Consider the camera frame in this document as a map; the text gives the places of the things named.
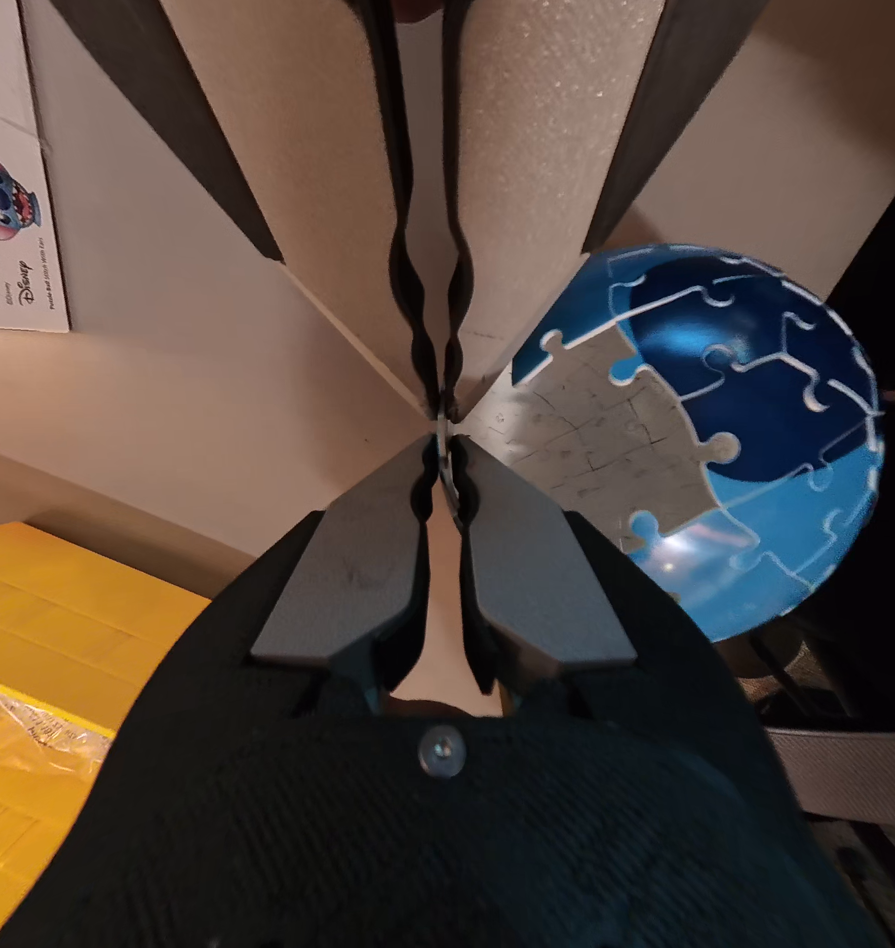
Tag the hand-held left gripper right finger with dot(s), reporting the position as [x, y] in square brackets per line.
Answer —
[543, 578]

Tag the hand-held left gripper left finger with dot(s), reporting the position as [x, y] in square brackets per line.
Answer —
[343, 578]

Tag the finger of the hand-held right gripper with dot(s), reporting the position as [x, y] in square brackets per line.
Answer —
[292, 148]
[536, 148]

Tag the white puzzle piece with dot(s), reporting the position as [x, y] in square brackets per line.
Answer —
[447, 444]

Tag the blue puzzle ball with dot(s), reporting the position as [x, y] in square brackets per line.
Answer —
[714, 385]

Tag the yellow plastic bin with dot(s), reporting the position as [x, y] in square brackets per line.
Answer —
[62, 592]

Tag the white blue puzzle box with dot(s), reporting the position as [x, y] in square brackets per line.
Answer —
[18, 185]

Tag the person's left hand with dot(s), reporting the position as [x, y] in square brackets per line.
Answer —
[417, 707]

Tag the person's right hand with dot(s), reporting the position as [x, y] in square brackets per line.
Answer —
[421, 9]

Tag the round grey chair hub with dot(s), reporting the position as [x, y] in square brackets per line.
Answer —
[769, 659]

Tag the clear plastic bag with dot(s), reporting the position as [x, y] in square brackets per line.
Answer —
[32, 733]

